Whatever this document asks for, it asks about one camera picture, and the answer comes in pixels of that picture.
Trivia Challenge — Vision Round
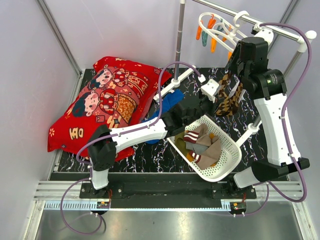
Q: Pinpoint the brown yellow diamond sock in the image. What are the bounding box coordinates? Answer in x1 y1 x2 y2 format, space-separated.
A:
215 72 244 117

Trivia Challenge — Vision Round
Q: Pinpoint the maroon striped beige sock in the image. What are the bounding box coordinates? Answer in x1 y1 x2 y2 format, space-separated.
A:
183 123 212 147
189 136 222 170

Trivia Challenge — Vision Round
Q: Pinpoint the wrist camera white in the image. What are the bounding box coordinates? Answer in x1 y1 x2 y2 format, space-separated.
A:
251 23 274 45
200 78 221 103

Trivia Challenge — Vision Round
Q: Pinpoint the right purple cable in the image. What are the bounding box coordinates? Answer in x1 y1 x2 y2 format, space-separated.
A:
258 22 313 203

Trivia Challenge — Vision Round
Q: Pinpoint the silver clothes rack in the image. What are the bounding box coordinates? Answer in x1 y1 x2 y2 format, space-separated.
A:
153 0 318 148

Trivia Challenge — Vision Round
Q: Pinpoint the white round clip hanger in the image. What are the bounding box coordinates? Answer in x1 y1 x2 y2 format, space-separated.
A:
196 10 249 59

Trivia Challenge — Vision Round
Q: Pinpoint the red cartoon print pillow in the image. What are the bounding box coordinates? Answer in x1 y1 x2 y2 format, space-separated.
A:
47 56 172 154

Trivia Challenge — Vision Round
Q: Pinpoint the green striped sock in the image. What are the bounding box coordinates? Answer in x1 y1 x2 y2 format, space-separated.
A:
206 133 221 167
174 132 194 162

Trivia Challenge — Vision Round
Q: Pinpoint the blue towel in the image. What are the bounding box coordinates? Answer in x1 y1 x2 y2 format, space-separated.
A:
142 89 185 145

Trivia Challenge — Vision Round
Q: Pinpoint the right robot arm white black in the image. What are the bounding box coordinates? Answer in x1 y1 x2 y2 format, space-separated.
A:
226 37 310 199

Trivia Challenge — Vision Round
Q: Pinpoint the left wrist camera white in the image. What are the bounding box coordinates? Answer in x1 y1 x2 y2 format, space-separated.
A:
200 78 221 103

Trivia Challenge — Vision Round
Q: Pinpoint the white perforated plastic basket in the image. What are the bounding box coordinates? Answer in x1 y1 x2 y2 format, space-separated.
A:
167 115 242 182

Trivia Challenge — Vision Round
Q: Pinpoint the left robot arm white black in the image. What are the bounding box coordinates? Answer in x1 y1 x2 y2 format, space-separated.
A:
87 94 218 198

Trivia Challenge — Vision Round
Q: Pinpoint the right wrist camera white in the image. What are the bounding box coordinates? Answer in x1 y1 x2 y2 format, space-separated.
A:
251 23 274 45

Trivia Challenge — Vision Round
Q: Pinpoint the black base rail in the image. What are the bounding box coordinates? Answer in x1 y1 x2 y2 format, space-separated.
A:
79 172 257 200

